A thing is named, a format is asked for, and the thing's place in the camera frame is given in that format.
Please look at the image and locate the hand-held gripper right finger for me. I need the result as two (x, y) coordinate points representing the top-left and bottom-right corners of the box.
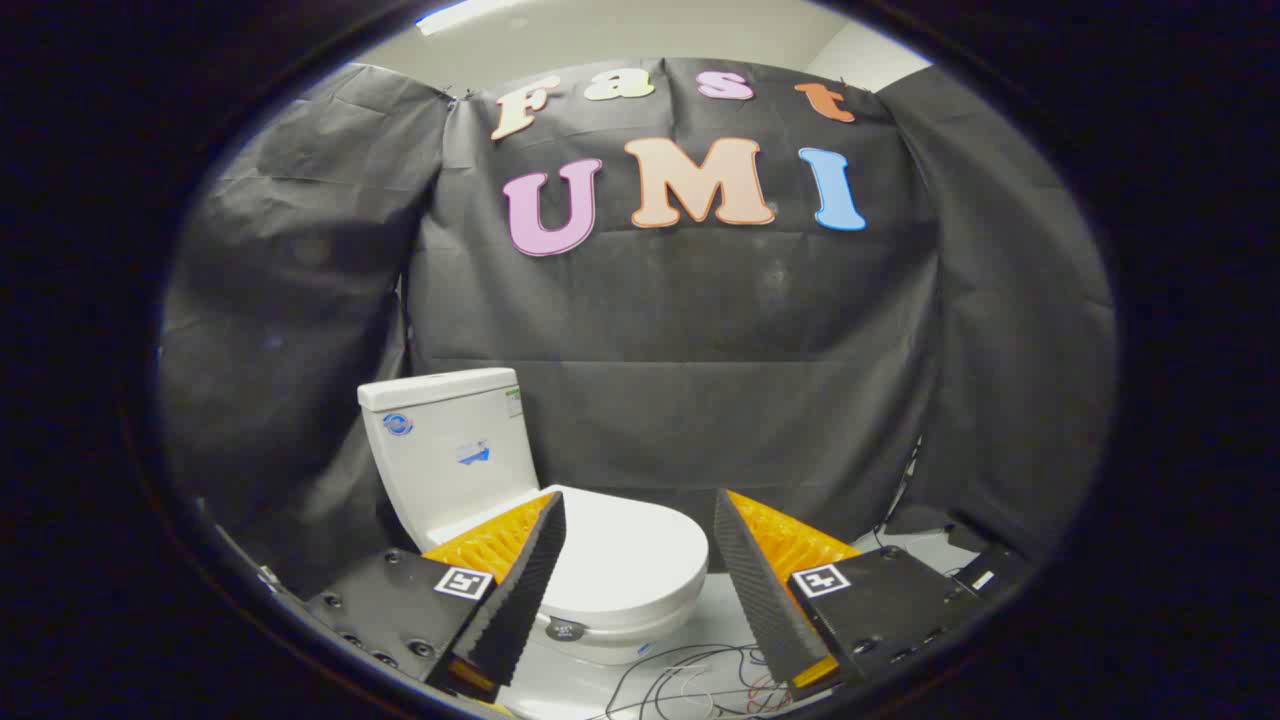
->
(713, 488), (986, 701)

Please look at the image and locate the white toilet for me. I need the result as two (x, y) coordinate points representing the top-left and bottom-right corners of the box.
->
(357, 367), (701, 668)

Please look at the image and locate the white toilet lid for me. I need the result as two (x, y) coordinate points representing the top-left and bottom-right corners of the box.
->
(440, 485), (710, 621)

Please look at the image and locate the black box with white label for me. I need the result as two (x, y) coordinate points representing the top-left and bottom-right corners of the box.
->
(945, 543), (1031, 601)

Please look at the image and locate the tangle of thin cables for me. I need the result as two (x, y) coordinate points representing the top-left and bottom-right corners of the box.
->
(605, 643), (801, 719)

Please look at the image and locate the black backdrop cloth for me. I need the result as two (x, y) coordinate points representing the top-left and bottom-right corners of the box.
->
(160, 57), (1118, 601)

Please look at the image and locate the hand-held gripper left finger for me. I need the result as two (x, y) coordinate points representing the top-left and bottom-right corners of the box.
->
(300, 490), (568, 703)

